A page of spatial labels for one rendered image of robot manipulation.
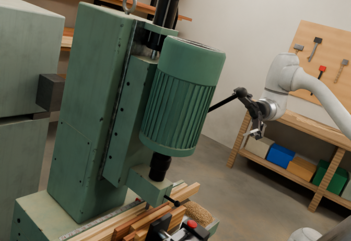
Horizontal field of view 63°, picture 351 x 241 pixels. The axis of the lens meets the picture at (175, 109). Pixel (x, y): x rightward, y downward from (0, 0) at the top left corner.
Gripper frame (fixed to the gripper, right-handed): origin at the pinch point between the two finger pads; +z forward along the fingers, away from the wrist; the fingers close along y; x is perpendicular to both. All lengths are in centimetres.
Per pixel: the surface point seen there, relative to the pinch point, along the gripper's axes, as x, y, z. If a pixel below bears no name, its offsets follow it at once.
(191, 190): -33.5, -18.7, -2.4
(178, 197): -33.7, -18.9, 6.1
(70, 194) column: -55, -3, 35
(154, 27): 0.0, 29.8, 28.1
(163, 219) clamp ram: -23.6, -21.0, 27.8
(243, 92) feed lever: 9.1, 4.3, 11.2
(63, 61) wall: -210, 149, -96
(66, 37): -150, 136, -62
